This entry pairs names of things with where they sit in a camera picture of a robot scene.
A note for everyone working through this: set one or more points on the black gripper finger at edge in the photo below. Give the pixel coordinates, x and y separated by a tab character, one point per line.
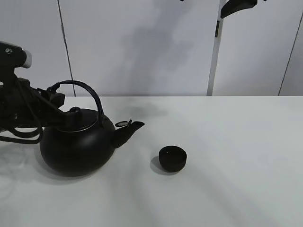
233	6

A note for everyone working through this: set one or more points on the black round teapot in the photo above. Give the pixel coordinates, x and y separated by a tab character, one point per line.
87	140

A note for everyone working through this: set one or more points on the black teacup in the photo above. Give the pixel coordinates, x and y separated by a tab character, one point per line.
172	158

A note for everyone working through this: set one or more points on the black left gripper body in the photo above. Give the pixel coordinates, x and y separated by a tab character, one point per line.
19	103

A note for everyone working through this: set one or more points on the white vertical post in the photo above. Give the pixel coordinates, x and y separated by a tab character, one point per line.
216	47

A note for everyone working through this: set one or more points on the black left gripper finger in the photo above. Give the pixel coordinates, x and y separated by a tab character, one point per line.
56	98
61	117

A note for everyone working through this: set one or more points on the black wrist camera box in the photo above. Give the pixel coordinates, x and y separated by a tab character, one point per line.
11	57

